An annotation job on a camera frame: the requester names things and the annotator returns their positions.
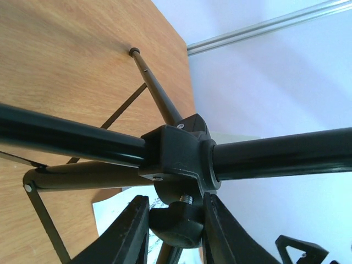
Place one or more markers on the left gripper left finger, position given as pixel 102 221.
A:
pixel 126 240

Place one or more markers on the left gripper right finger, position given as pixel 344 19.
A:
pixel 225 240

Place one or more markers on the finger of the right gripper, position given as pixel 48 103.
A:
pixel 313 253

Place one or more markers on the white metronome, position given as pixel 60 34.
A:
pixel 221 138

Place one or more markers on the aluminium frame rail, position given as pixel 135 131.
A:
pixel 279 23

